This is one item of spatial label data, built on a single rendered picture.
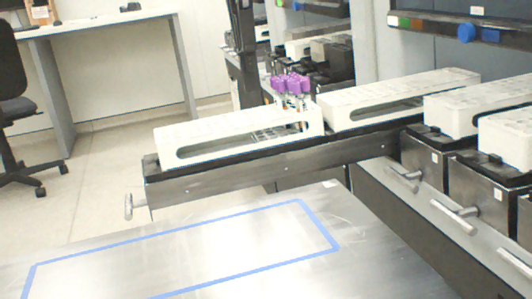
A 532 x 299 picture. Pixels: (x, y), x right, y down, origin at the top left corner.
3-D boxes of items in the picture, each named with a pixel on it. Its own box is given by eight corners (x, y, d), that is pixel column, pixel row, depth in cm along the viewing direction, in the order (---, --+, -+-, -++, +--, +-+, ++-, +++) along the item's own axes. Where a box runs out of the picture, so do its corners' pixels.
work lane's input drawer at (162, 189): (463, 120, 114) (462, 80, 111) (506, 138, 102) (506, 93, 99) (126, 198, 101) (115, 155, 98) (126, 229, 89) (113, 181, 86)
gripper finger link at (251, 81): (254, 50, 92) (255, 51, 91) (260, 88, 94) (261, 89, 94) (237, 53, 91) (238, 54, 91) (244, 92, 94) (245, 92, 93)
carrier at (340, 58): (353, 73, 135) (351, 50, 133) (345, 74, 134) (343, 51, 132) (336, 66, 145) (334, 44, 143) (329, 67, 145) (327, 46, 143)
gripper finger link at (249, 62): (249, 42, 91) (253, 43, 88) (254, 70, 92) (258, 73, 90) (241, 43, 90) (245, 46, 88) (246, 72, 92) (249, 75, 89)
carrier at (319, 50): (332, 64, 149) (329, 43, 147) (324, 66, 148) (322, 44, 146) (317, 58, 159) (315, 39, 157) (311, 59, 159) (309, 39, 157)
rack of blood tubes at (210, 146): (309, 126, 104) (305, 96, 102) (326, 141, 95) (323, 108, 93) (160, 160, 99) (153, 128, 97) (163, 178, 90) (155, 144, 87)
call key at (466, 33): (464, 41, 80) (464, 21, 79) (476, 43, 78) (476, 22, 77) (457, 43, 80) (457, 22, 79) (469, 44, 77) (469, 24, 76)
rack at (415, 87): (452, 96, 110) (452, 66, 108) (482, 106, 101) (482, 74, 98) (317, 125, 104) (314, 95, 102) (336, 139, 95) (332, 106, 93)
